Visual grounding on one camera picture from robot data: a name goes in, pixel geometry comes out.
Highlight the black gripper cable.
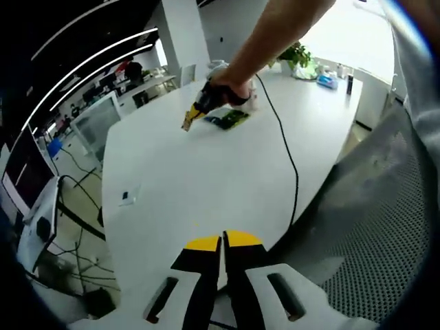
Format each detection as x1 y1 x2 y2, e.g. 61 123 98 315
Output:
254 74 300 226

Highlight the white plastic plant bag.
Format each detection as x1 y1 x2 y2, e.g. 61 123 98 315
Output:
290 63 319 80

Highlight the white chair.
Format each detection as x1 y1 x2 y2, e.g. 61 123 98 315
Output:
180 63 197 87

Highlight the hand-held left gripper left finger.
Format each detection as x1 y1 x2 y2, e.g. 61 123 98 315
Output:
67 235 222 330

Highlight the white glass cabinet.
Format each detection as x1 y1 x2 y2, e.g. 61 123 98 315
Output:
70 89 123 162

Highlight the person's right hand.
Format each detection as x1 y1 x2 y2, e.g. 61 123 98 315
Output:
209 67 254 106

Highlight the large bright window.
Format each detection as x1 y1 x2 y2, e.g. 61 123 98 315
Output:
302 0 396 80

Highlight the person's grey shirt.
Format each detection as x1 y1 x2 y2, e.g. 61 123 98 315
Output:
377 0 440 145

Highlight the black computer mouse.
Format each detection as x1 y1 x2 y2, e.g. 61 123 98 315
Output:
36 216 52 238

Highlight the white side cabinet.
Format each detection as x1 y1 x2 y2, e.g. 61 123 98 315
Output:
353 67 396 131

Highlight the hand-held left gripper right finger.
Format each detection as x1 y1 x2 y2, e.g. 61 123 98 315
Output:
222 229 379 330

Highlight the green black packet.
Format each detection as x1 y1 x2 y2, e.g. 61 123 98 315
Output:
202 106 250 131

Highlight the blue tissue pack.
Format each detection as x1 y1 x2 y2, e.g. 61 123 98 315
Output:
316 74 340 89

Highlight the grey mesh office chair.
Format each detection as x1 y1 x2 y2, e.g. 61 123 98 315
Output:
267 102 434 324

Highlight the potted green plant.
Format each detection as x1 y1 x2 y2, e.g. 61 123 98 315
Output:
276 41 314 72

